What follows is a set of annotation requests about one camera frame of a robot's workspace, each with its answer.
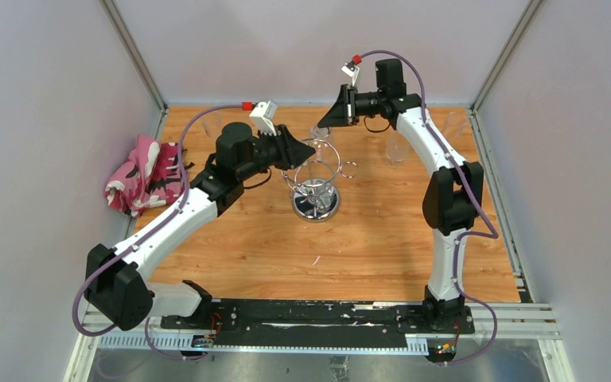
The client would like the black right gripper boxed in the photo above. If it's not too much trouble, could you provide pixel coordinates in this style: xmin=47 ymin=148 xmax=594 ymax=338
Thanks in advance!
xmin=318 ymin=84 xmax=386 ymax=128

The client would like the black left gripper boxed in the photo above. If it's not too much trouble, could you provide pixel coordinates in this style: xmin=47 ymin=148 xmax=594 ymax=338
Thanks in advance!
xmin=237 ymin=123 xmax=316 ymax=181

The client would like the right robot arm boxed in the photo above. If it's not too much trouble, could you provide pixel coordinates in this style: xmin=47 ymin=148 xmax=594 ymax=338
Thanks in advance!
xmin=317 ymin=58 xmax=484 ymax=333

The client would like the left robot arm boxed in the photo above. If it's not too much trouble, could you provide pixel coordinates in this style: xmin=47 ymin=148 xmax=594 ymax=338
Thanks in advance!
xmin=84 ymin=123 xmax=316 ymax=331

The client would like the chrome wine glass rack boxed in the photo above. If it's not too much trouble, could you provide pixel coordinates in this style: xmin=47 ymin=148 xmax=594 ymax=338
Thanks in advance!
xmin=282 ymin=138 xmax=359 ymax=223

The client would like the pink camouflage cloth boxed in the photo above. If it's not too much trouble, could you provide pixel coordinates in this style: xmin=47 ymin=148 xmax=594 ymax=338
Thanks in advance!
xmin=104 ymin=134 xmax=193 ymax=218

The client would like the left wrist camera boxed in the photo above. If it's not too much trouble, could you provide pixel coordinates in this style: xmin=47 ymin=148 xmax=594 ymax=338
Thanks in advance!
xmin=249 ymin=99 xmax=278 ymax=136

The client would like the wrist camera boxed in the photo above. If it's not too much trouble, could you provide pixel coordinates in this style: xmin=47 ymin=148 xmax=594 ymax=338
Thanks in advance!
xmin=249 ymin=99 xmax=278 ymax=136
xmin=341 ymin=60 xmax=360 ymax=87

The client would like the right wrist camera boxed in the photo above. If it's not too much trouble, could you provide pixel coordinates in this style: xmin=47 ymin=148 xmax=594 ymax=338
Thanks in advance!
xmin=341 ymin=60 xmax=360 ymax=87

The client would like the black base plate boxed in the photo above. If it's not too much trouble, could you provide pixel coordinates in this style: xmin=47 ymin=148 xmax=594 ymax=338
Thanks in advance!
xmin=160 ymin=298 xmax=475 ymax=349

